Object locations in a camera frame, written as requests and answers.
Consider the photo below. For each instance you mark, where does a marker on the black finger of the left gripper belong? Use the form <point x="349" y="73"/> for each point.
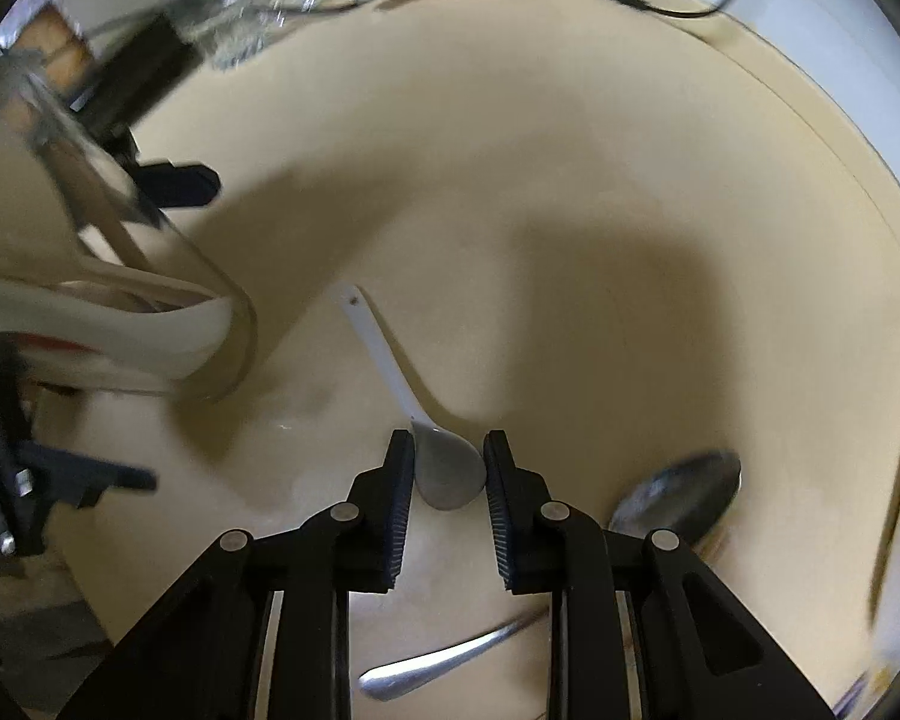
<point x="78" y="480"/>

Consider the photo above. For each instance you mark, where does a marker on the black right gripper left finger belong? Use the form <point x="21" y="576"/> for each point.
<point x="198" y="650"/>

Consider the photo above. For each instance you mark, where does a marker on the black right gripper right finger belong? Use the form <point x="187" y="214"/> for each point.
<point x="640" y="627"/>

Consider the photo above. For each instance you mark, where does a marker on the clear glass utensil jar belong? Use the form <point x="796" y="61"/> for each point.
<point x="72" y="220"/>

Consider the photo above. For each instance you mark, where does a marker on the white ceramic soup spoon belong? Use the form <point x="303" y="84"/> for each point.
<point x="448" y="469"/>

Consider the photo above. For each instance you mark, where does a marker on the dark metal spoon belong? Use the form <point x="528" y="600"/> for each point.
<point x="688" y="498"/>

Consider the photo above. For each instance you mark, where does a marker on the white ladle in jar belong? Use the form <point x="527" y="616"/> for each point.
<point x="174" y="343"/>

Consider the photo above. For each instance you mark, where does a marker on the silver metal utensil handle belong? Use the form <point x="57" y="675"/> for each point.
<point x="399" y="678"/>

